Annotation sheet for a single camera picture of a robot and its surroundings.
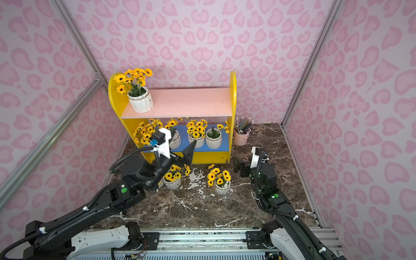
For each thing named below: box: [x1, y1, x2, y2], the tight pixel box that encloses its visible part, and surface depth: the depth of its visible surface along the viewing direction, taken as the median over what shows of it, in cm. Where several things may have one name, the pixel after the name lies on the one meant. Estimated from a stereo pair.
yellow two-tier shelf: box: [108, 71, 238, 165], surface depth 77 cm
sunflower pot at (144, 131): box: [133, 118, 164, 146], surface depth 82 cm
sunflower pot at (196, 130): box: [185, 119, 208, 149], surface depth 82 cm
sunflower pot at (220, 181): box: [206, 167, 232, 195], surface depth 81 cm
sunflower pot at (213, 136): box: [205, 120, 230, 150], surface depth 87 cm
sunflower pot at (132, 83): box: [113, 67, 155, 114], surface depth 69 cm
